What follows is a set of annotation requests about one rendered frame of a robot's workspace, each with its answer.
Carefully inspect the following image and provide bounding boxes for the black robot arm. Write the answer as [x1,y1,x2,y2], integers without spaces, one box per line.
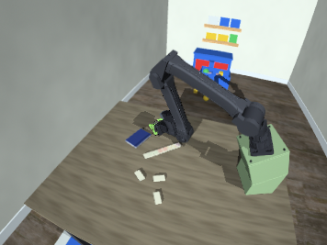
[149,50,274,156]

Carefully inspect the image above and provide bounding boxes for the white domino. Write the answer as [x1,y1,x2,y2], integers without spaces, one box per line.
[143,151,154,159]
[171,142,181,150]
[162,145,173,152]
[135,171,145,181]
[153,175,165,182]
[153,192,162,205]
[153,149,164,156]

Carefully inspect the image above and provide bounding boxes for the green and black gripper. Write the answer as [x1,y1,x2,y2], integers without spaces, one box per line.
[149,118,169,136]

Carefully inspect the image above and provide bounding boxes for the blue flat rectangular pad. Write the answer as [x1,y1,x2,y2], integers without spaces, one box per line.
[126,128,152,148]

